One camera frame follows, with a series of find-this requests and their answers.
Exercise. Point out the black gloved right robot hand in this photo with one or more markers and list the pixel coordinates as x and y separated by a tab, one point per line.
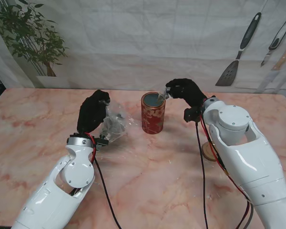
190	93

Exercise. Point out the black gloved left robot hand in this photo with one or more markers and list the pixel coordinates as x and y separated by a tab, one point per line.
91	114

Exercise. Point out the clear plastic tea bag pouch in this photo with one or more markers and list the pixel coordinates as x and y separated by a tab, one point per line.
115	126

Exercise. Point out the translucent pyramid tea bag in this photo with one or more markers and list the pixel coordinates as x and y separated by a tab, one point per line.
162	96

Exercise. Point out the red floral tea canister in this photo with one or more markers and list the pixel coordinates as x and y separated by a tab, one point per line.
152	119

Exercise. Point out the brown round canister lid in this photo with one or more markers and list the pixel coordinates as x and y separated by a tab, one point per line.
209	152

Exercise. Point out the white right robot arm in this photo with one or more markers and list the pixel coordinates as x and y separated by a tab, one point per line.
248	162

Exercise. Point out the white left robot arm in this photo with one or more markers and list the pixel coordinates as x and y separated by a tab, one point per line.
57	186

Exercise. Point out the black slotted spatula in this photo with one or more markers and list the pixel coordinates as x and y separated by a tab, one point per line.
227	74

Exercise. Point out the white wrinkled backdrop cloth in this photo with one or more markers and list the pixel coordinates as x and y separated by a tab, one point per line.
145	35

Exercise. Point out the green leafy plant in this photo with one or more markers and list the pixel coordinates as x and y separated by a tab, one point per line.
26	31

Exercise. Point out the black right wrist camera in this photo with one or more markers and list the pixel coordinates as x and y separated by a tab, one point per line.
191	115

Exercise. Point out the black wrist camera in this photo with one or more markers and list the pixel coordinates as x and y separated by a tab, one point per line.
102	141
191	115

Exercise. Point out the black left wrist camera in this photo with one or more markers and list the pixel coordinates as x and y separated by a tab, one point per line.
102	141

